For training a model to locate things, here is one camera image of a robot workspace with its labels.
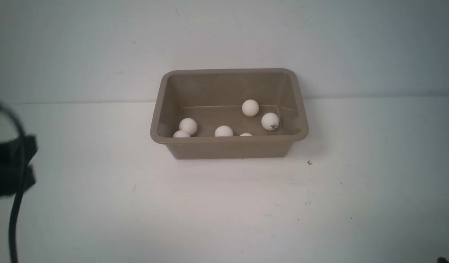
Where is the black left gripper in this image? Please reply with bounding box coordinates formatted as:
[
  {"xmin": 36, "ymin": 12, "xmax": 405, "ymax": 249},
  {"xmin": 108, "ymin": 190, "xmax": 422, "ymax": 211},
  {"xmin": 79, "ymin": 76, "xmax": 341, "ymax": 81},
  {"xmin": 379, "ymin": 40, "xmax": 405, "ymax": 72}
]
[{"xmin": 0, "ymin": 134, "xmax": 38, "ymax": 198}]

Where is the white ball with logo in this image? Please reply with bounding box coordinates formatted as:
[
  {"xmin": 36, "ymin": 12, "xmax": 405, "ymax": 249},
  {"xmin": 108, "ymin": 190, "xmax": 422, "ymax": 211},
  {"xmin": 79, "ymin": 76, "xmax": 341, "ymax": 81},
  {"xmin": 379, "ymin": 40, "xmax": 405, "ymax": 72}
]
[{"xmin": 173, "ymin": 130, "xmax": 191, "ymax": 138}]

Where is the tan plastic bin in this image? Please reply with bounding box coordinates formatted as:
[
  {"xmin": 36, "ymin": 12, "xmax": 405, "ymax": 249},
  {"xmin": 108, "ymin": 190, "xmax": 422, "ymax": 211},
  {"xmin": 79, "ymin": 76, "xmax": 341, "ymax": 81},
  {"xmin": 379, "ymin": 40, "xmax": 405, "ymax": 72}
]
[{"xmin": 150, "ymin": 68, "xmax": 309, "ymax": 159}]

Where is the black left camera cable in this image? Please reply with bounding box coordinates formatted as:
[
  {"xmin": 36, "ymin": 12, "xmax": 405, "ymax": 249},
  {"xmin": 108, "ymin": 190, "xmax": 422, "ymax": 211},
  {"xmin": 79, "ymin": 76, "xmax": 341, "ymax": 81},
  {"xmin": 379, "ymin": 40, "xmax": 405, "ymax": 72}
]
[{"xmin": 0, "ymin": 98, "xmax": 27, "ymax": 263}]

